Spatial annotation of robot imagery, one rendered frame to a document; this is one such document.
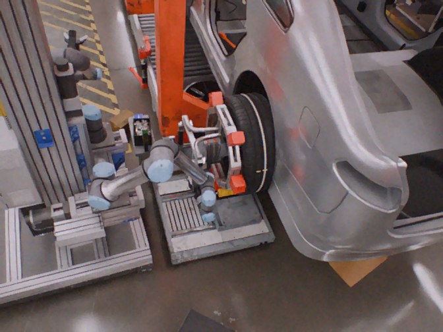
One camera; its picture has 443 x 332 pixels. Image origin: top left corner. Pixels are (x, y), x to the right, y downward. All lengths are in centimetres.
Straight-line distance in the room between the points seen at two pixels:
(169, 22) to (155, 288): 181
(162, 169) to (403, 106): 189
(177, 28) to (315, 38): 92
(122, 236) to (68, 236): 64
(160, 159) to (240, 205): 133
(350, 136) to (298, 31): 64
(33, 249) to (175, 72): 156
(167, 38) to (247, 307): 191
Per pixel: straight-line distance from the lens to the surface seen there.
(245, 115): 230
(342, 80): 179
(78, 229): 233
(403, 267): 347
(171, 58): 259
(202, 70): 417
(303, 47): 195
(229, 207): 299
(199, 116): 298
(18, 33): 180
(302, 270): 310
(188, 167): 204
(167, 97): 277
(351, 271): 324
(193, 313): 247
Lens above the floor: 267
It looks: 50 degrees down
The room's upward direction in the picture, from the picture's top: 8 degrees clockwise
